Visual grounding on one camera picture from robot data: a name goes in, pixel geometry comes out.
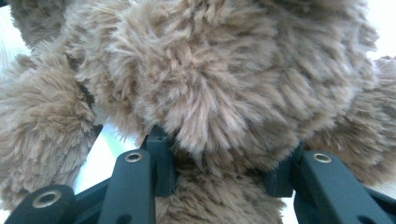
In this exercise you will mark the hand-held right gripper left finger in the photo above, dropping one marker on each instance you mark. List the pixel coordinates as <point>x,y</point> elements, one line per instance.
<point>163,168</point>

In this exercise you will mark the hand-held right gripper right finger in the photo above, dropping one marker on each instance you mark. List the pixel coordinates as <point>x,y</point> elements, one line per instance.
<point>280,183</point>

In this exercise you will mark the brown plush teddy bear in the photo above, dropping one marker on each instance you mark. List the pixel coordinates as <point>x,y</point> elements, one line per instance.
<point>202,77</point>

